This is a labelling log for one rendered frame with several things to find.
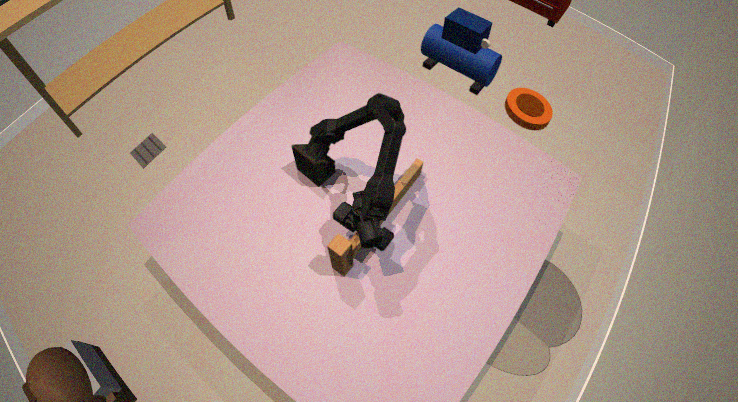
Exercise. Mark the wooden plank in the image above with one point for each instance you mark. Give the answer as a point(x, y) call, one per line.
point(401, 188)

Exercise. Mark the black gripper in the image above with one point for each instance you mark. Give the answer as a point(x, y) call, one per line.
point(343, 215)

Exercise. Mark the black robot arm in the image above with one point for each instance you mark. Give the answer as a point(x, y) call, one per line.
point(373, 203)

